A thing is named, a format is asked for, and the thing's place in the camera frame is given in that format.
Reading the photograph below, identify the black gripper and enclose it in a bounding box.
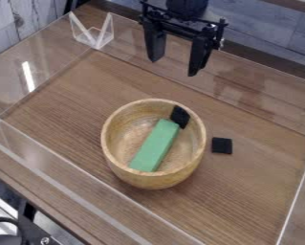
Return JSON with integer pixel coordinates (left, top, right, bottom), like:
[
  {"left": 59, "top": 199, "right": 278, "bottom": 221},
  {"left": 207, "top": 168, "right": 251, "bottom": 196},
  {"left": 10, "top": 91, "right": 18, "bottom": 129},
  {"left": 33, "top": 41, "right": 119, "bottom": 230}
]
[{"left": 141, "top": 0, "right": 230, "bottom": 77}]

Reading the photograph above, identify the green rectangular stick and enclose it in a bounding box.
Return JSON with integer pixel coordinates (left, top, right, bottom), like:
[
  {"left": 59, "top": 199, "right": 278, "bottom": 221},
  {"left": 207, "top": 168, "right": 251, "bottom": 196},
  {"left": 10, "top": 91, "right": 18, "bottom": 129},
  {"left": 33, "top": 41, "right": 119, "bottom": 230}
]
[{"left": 130, "top": 119, "right": 179, "bottom": 172}]

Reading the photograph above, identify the black square pad in bowl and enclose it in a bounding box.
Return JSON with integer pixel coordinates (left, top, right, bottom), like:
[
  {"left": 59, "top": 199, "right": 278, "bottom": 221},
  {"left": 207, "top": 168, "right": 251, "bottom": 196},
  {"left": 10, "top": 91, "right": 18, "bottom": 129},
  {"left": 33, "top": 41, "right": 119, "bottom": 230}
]
[{"left": 170, "top": 105, "right": 191, "bottom": 129}]

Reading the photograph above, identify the wooden bowl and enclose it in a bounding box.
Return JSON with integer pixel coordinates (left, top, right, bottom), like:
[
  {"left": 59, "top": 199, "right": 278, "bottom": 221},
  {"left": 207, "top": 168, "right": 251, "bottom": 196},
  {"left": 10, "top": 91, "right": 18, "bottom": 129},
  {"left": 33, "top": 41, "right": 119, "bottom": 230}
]
[{"left": 102, "top": 99, "right": 207, "bottom": 189}]

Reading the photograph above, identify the black square pad on table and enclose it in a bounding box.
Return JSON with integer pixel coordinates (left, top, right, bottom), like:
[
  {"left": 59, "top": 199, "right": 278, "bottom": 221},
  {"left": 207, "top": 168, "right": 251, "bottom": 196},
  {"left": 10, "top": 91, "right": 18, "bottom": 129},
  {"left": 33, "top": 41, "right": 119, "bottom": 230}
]
[{"left": 211, "top": 137, "right": 233, "bottom": 154}]

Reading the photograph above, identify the clear acrylic corner bracket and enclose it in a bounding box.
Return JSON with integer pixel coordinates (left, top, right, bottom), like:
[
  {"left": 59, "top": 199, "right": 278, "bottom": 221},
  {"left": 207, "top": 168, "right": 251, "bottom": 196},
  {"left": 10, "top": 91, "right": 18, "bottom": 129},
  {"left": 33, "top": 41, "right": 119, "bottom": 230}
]
[{"left": 70, "top": 11, "right": 114, "bottom": 50}]

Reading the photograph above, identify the clear acrylic enclosure wall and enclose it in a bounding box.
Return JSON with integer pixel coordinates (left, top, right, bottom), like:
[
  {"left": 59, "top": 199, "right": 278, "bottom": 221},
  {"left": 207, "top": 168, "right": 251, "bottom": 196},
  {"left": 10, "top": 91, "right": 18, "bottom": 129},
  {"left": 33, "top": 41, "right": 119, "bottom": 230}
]
[{"left": 0, "top": 14, "right": 305, "bottom": 245}]

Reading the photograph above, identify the black metal table frame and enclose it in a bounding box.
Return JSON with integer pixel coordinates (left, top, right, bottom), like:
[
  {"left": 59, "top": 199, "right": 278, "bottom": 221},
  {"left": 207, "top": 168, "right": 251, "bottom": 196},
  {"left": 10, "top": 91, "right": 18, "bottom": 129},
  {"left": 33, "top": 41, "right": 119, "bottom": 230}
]
[{"left": 0, "top": 202, "right": 63, "bottom": 245}]

